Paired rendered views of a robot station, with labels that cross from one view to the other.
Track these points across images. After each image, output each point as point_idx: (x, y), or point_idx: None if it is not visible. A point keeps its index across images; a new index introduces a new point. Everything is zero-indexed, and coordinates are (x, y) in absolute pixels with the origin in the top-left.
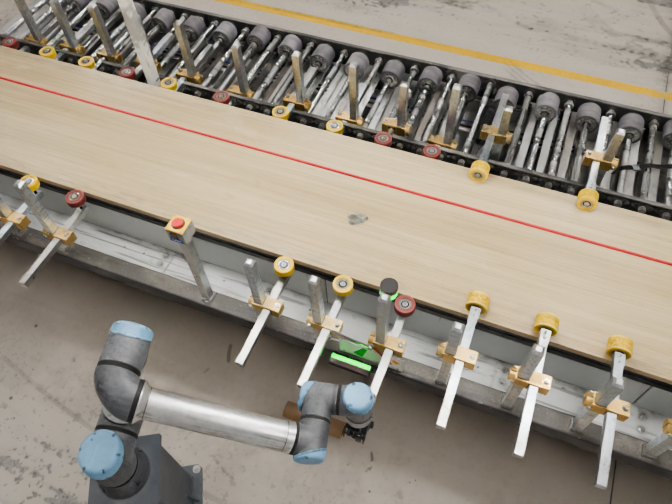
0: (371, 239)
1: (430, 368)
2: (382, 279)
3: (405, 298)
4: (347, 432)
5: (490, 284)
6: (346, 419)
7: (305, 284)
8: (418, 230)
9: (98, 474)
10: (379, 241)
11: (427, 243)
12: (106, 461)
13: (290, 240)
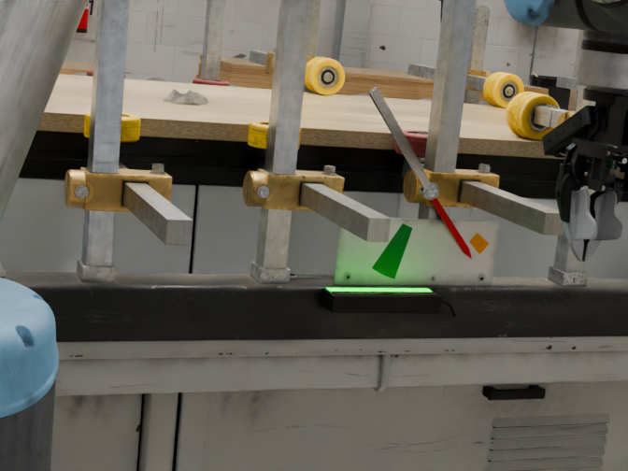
0: (248, 111)
1: (528, 278)
2: (338, 127)
3: (412, 133)
4: (614, 148)
5: (509, 130)
6: (618, 65)
7: (135, 240)
8: (314, 109)
9: (10, 348)
10: (265, 112)
11: (349, 114)
12: (14, 311)
13: (81, 108)
